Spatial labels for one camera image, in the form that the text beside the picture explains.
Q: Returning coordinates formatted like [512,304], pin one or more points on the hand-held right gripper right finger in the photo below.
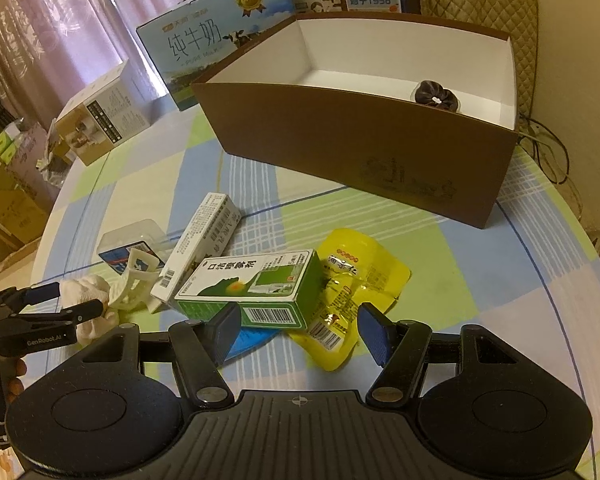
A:
[372,334]

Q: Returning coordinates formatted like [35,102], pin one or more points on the brown cardboard carton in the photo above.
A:
[10,210]

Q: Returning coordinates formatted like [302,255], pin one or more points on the white beige product box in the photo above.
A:
[105,115]

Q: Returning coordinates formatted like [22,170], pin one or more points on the long white medicine box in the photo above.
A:
[200,235]

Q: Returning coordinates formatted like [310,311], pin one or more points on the white cardboard box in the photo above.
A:
[330,150]

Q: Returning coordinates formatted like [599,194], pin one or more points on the blue snack packet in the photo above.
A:
[250,342]

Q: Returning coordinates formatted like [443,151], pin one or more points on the pink curtain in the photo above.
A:
[55,20]

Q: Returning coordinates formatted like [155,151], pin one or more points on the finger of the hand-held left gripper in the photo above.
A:
[30,294]
[55,316]

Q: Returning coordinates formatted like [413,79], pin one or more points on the white packet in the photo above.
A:
[87,290]

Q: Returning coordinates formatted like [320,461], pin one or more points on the person's left hand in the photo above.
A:
[15,377]

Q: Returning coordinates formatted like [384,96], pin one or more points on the yellow snack packet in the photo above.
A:
[350,270]

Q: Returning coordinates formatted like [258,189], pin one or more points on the dark wrapped snack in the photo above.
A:
[430,92]

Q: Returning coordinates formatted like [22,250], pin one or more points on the green white medicine box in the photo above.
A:
[240,285]

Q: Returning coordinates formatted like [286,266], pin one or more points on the clear plastic box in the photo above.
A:
[130,237]

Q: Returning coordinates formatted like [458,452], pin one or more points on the light blue milk carton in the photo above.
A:
[195,45]

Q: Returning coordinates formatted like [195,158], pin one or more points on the pale purple box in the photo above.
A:
[30,160]

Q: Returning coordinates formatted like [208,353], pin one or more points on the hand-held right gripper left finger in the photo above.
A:
[228,331]

